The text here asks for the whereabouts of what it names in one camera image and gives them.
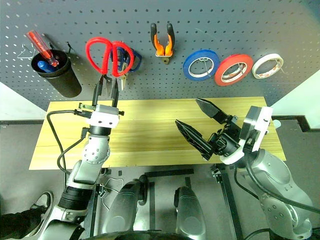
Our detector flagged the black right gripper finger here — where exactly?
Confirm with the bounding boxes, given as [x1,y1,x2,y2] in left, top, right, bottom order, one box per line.
[174,119,213,161]
[195,98,230,125]

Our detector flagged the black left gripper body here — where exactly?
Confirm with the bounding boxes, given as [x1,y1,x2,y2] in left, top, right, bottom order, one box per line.
[78,101,125,117]

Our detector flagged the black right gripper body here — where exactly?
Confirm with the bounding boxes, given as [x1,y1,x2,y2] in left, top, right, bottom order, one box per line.
[207,115,243,161]

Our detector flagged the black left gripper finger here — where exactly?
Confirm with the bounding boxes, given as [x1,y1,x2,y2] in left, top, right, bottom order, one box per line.
[91,74,105,107]
[111,78,120,109]

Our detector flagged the wide red tape roll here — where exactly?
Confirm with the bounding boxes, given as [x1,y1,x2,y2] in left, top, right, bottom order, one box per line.
[214,53,254,87]

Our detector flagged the red handled scissors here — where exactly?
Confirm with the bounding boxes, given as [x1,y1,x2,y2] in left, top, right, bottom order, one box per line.
[85,36,135,98]

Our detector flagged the orange and black pliers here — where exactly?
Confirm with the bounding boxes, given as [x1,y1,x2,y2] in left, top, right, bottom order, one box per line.
[149,22,176,65]

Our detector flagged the black plastic cup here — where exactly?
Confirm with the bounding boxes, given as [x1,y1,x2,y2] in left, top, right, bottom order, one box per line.
[30,41,83,98]

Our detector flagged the blue tape roll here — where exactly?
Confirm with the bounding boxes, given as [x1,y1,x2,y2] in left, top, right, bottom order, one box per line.
[182,48,221,81]

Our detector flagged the blue marker pen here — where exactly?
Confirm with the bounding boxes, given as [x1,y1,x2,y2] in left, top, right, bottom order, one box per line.
[37,61,55,73]

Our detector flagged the white tape roll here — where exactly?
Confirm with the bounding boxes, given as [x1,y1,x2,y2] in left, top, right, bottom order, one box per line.
[251,52,285,80]

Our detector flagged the dark grey rounded shell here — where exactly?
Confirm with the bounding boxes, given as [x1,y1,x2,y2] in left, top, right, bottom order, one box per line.
[101,174,149,237]
[173,186,208,240]

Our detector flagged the grey perforated pegboard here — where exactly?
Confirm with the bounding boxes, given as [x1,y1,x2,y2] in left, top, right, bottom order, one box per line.
[0,0,320,112]

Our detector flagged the white and black sneaker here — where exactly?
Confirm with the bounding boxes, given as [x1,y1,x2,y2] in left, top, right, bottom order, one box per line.
[29,191,55,237]

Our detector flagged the dark curved rim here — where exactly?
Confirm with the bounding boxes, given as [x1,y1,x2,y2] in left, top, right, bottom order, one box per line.
[92,231,181,240]

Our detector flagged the black trouser leg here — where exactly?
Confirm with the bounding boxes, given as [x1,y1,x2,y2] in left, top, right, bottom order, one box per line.
[0,209,48,240]

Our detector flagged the blue handled scissors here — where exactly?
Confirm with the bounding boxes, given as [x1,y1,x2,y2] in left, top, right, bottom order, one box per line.
[111,41,143,91]

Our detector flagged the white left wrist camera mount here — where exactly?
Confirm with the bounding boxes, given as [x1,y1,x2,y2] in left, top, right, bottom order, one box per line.
[85,104,120,129]

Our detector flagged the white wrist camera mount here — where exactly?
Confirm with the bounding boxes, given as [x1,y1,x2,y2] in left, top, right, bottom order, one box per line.
[85,104,120,129]
[221,105,273,166]

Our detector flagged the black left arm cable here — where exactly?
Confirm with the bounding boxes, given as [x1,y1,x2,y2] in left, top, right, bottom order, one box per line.
[46,109,92,176]

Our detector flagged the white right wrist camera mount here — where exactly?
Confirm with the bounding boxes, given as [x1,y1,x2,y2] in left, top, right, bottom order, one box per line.
[221,105,273,166]

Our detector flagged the silver bracket pegboard hook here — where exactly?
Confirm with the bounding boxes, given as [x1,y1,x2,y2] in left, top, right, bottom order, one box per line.
[154,49,175,60]

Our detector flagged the red handled screwdriver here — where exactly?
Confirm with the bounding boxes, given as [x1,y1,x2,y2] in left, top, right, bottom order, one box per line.
[26,30,60,67]

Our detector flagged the silver wire pegboard hook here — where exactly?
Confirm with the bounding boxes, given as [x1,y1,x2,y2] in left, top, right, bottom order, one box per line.
[16,43,36,59]

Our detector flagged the black clip with wire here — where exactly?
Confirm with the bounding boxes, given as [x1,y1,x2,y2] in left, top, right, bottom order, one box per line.
[98,176,122,212]

